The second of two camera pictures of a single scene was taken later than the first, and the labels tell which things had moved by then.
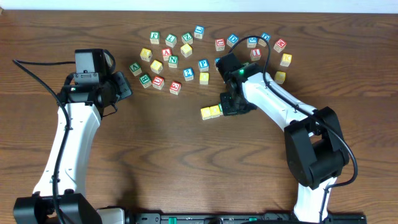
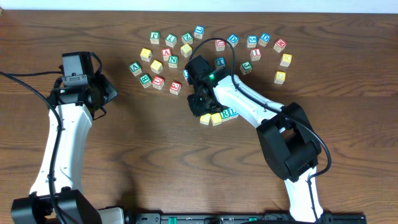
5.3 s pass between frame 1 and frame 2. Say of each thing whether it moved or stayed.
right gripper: moved
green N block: stayed
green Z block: stayed
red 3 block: stayed
